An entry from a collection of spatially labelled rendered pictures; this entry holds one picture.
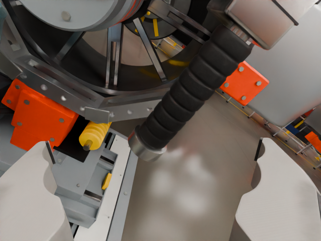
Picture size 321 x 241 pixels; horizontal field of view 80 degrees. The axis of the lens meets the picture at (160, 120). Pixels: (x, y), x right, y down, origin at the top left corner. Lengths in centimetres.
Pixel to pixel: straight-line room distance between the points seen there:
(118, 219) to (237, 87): 77
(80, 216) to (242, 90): 70
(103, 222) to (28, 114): 59
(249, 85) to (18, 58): 48
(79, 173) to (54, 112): 39
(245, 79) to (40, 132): 49
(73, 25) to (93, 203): 71
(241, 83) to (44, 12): 35
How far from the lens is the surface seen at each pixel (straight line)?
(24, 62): 51
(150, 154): 21
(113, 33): 51
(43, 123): 53
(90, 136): 52
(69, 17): 26
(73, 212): 83
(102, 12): 25
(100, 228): 94
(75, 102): 48
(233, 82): 43
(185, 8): 94
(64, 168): 83
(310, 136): 473
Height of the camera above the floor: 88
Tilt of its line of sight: 27 degrees down
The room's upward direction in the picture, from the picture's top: 39 degrees clockwise
